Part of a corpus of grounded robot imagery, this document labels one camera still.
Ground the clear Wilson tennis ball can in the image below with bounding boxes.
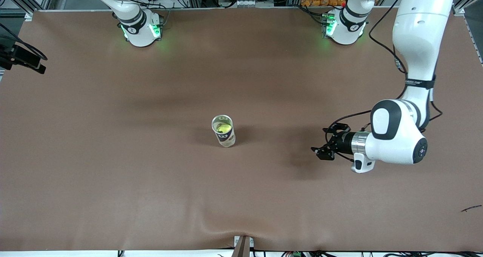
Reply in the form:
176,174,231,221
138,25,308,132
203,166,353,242
211,114,237,148

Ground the brown table mat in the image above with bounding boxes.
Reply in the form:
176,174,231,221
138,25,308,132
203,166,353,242
0,6,483,252

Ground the metal table edge bracket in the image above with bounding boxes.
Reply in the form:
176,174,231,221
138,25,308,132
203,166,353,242
233,235,254,257

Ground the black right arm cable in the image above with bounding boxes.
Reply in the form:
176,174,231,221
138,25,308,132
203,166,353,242
0,22,48,60

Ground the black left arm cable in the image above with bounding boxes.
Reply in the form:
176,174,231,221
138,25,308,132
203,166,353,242
328,0,443,163

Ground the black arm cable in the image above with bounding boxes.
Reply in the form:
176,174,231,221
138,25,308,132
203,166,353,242
328,0,443,163
0,22,48,60

